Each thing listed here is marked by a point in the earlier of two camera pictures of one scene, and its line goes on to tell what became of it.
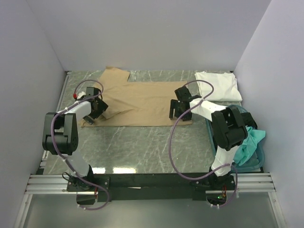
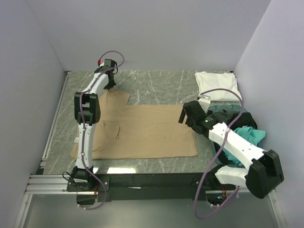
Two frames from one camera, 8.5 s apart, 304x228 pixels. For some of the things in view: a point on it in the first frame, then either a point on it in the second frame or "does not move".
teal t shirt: (248, 149) does not move
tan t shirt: (135, 104) to (138, 131)
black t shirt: (248, 119) does not move
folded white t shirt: (226, 89) does not move
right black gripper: (174, 105) to (182, 116)
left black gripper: (101, 107) to (109, 86)
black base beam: (149, 187) does not move
